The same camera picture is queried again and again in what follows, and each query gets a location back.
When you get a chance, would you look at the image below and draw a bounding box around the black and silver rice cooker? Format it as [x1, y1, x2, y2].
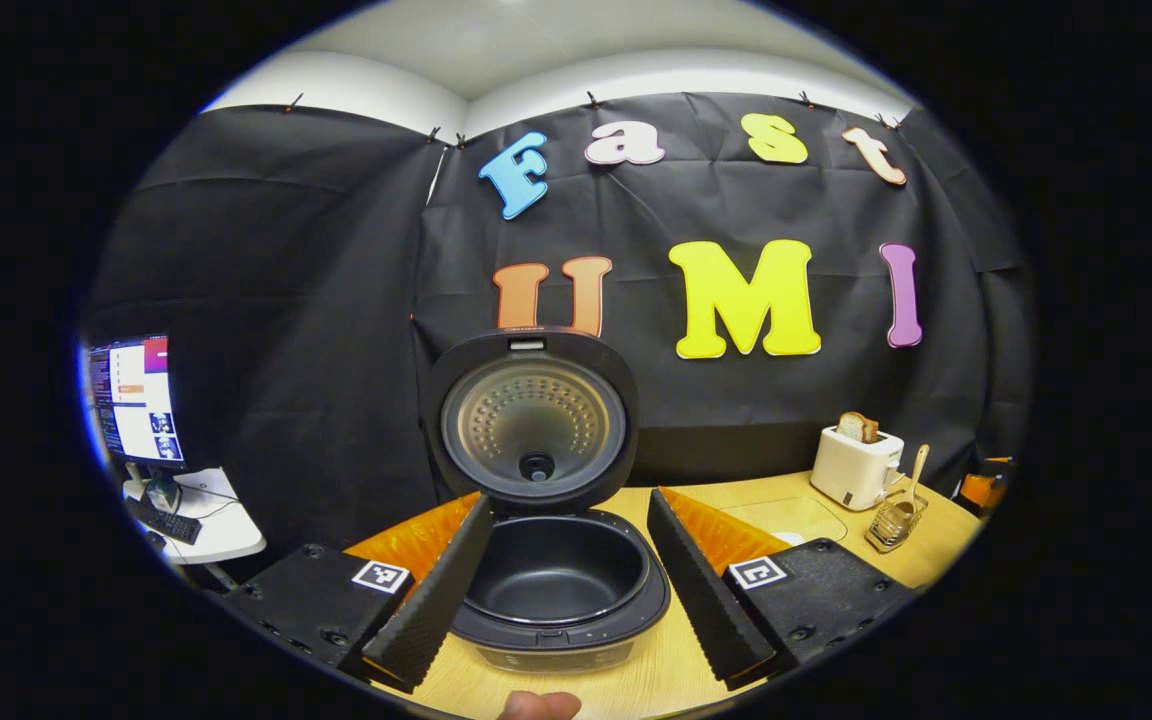
[423, 326, 672, 673]

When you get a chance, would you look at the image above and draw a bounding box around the white toaster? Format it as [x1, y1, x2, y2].
[811, 425, 905, 512]

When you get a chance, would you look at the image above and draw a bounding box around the small teal box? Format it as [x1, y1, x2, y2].
[144, 470, 183, 514]

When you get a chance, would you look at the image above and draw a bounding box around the computer monitor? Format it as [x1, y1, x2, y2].
[86, 335, 187, 469]

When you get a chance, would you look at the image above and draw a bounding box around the wooden spoon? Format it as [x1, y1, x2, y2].
[891, 445, 931, 521]

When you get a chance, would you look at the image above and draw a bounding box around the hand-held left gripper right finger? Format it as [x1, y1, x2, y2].
[647, 487, 922, 691]

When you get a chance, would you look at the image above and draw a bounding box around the wire chopstick holder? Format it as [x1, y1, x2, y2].
[864, 490, 929, 554]

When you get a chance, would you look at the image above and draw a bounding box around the white side table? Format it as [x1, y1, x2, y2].
[121, 468, 267, 566]

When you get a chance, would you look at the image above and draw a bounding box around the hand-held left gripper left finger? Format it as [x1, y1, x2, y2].
[221, 493, 494, 694]

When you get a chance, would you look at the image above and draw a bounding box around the black backdrop cloth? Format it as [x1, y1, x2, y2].
[81, 92, 1037, 581]

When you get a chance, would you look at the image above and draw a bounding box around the clear box of rice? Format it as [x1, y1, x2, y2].
[716, 495, 849, 549]

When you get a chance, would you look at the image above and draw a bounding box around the black keyboard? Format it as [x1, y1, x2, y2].
[126, 497, 203, 546]

